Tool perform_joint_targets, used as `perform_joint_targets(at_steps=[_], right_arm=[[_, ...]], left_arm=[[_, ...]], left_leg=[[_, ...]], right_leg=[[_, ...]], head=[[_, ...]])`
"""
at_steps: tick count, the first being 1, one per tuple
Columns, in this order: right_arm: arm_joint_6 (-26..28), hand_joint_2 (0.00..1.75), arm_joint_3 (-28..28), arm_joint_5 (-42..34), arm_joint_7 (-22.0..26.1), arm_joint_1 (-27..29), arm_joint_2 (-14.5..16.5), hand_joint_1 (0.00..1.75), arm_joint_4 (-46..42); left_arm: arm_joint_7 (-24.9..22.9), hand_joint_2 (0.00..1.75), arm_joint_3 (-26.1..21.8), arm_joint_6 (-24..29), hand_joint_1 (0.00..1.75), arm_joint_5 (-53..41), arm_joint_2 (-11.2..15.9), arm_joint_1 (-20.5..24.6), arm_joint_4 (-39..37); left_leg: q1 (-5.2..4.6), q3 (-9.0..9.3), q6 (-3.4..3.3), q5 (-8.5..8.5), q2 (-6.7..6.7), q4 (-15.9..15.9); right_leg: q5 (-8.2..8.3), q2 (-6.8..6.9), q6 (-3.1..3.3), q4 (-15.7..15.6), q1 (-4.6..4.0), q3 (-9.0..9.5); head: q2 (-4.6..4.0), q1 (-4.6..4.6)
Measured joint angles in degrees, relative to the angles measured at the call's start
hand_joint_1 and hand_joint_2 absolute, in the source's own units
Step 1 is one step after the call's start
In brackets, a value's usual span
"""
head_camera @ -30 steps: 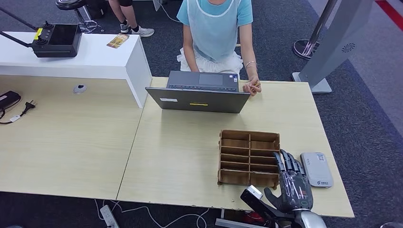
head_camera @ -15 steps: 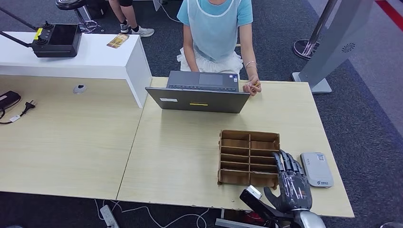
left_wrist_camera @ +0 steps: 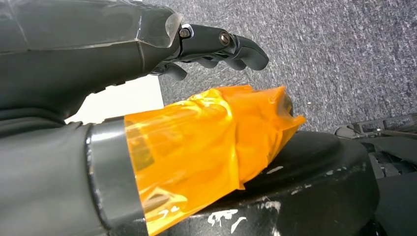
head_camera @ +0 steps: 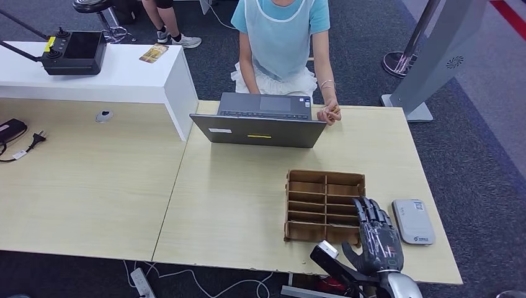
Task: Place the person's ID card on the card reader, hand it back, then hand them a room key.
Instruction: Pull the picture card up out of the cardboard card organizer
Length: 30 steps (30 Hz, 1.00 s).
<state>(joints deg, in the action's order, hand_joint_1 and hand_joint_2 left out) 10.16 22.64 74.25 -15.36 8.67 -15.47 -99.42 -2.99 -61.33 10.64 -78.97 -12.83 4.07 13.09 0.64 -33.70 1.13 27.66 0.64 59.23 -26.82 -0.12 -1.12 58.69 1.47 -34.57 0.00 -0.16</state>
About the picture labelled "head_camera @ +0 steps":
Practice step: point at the black power adapter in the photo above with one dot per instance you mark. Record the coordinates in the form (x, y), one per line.
(10, 130)

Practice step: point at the grey kiosk stand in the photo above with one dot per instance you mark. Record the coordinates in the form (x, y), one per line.
(443, 49)

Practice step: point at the chrome stanchion pole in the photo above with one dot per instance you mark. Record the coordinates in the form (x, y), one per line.
(394, 65)

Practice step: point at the white raised counter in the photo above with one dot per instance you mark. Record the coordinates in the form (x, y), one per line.
(123, 78)

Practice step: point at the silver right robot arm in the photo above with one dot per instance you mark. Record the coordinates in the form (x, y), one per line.
(400, 288)

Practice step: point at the red object under desk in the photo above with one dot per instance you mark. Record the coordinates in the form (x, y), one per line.
(330, 284)

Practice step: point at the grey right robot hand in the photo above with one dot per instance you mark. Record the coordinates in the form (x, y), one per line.
(380, 246)

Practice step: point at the grey laptop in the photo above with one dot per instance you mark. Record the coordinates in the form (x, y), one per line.
(263, 131)

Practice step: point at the black stool with chrome base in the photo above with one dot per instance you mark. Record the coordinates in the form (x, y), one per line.
(90, 5)

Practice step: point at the black controller antenna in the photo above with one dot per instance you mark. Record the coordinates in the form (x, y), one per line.
(24, 25)
(20, 52)

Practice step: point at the black joystick remote controller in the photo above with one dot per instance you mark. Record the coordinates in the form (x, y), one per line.
(78, 58)

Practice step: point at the gold printed card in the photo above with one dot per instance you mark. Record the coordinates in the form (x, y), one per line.
(153, 54)

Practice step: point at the grey round desk grommet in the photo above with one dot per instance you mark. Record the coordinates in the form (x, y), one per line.
(104, 117)

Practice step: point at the person's left hand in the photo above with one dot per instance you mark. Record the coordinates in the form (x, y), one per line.
(331, 118)

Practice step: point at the person's left forearm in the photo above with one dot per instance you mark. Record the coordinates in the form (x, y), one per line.
(324, 70)

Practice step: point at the white power strip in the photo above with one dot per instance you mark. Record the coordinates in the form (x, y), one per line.
(141, 283)

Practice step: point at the grey metal bar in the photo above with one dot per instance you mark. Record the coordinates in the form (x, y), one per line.
(304, 293)

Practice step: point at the person's right forearm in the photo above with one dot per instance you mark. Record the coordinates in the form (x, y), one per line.
(247, 78)

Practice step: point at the person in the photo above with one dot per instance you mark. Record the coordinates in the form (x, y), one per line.
(164, 20)
(279, 41)

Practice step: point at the white card reader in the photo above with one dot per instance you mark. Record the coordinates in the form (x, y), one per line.
(413, 224)

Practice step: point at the black bag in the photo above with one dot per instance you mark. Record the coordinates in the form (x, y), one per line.
(125, 10)

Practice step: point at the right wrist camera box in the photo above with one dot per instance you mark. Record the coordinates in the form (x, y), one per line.
(328, 263)

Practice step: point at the wooden compartment organiser box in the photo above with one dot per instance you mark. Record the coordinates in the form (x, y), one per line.
(306, 232)

